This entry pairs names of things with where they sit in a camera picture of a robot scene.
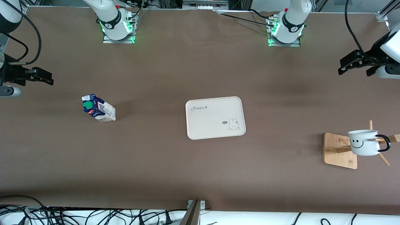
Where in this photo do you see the blue white milk carton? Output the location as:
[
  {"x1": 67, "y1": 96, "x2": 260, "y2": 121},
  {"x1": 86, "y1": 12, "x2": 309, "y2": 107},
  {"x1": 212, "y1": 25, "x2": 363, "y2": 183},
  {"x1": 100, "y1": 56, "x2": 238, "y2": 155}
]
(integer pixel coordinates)
[{"x1": 82, "y1": 94, "x2": 116, "y2": 123}]

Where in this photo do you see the white smiley mug black handle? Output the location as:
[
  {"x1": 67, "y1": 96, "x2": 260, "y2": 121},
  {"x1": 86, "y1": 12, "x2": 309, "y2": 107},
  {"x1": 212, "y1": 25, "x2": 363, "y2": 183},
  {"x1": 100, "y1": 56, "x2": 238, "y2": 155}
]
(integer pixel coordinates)
[{"x1": 348, "y1": 129, "x2": 391, "y2": 156}]

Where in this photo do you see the beige rabbit print tray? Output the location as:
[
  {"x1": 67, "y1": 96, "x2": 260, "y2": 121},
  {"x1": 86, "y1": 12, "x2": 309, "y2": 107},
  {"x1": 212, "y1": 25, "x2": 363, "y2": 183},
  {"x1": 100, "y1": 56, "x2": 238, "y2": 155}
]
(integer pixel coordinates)
[{"x1": 185, "y1": 96, "x2": 246, "y2": 140}]

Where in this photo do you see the wooden mug tree stand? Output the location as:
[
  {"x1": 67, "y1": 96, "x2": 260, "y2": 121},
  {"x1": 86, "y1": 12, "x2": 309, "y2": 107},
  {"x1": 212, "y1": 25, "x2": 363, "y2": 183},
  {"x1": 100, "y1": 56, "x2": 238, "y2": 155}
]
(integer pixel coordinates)
[{"x1": 323, "y1": 120, "x2": 400, "y2": 170}]

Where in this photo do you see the grey power strip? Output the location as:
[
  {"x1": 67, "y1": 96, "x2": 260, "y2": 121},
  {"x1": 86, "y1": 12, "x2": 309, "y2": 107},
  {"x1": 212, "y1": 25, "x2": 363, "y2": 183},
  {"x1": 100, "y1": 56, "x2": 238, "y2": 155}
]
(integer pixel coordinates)
[{"x1": 182, "y1": 0, "x2": 228, "y2": 10}]

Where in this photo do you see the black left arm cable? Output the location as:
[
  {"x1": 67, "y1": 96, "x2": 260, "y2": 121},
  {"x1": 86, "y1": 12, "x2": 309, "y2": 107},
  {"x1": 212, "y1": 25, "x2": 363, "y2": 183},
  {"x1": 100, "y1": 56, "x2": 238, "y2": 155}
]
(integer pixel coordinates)
[{"x1": 345, "y1": 0, "x2": 366, "y2": 55}]

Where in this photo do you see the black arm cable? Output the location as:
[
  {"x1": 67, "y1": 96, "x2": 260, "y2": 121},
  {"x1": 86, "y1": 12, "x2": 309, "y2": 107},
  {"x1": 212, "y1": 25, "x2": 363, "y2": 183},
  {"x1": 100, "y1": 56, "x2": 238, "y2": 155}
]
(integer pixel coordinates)
[
  {"x1": 345, "y1": 0, "x2": 366, "y2": 55},
  {"x1": 3, "y1": 2, "x2": 42, "y2": 65}
]

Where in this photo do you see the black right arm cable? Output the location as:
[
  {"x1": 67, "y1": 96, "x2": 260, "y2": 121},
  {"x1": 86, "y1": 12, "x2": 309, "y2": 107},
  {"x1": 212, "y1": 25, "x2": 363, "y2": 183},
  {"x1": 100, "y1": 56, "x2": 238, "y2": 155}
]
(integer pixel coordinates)
[{"x1": 3, "y1": 2, "x2": 42, "y2": 65}]

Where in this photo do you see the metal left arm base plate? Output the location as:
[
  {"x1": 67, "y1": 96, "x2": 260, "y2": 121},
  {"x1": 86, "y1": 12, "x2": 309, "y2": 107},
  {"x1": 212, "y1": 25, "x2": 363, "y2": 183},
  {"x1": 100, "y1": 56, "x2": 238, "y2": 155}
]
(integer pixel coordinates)
[{"x1": 267, "y1": 17, "x2": 301, "y2": 47}]

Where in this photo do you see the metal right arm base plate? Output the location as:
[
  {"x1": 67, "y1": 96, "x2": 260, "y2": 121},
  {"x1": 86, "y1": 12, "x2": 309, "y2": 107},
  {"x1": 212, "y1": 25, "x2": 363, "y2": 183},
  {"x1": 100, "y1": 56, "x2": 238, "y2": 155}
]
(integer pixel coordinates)
[{"x1": 102, "y1": 12, "x2": 138, "y2": 43}]

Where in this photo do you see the short black base cable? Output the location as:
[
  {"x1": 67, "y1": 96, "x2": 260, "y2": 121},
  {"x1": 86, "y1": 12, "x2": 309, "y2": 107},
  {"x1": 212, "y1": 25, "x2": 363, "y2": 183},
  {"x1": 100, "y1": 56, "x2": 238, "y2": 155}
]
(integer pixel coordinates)
[{"x1": 248, "y1": 9, "x2": 278, "y2": 18}]

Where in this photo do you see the long black base cable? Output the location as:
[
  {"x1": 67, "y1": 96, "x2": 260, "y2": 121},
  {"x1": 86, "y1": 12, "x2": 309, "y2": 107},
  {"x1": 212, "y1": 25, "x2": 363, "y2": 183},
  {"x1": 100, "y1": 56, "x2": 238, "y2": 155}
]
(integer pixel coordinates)
[{"x1": 216, "y1": 12, "x2": 277, "y2": 27}]

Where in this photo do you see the black arched floor cable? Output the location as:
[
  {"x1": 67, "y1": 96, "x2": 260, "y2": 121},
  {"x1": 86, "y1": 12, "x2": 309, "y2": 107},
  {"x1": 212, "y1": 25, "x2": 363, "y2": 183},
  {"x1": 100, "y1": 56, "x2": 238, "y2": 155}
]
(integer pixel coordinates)
[{"x1": 0, "y1": 195, "x2": 47, "y2": 216}]

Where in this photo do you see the black cable with plug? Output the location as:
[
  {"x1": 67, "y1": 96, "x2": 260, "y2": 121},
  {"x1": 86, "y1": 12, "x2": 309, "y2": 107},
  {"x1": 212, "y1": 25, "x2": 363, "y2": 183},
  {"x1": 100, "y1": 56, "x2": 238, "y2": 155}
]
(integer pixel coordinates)
[{"x1": 137, "y1": 209, "x2": 173, "y2": 225}]

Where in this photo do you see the aluminium frame post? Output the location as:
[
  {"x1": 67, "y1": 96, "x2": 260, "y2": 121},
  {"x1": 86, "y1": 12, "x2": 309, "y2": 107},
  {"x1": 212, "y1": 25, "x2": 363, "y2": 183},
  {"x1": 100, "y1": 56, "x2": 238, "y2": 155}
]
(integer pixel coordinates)
[{"x1": 180, "y1": 200, "x2": 202, "y2": 225}]

